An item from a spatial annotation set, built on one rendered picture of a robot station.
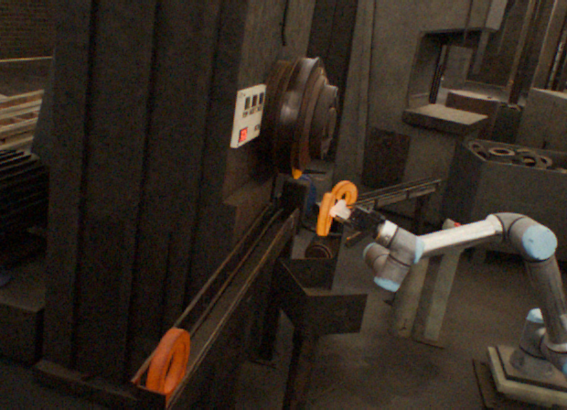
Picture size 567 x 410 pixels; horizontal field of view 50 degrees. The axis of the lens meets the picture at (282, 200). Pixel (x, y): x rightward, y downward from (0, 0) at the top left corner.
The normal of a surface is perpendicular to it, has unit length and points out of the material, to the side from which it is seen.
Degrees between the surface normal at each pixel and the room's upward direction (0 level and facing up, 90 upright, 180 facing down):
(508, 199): 90
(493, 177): 90
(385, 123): 90
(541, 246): 84
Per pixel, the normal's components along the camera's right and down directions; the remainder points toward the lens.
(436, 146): -0.47, 0.20
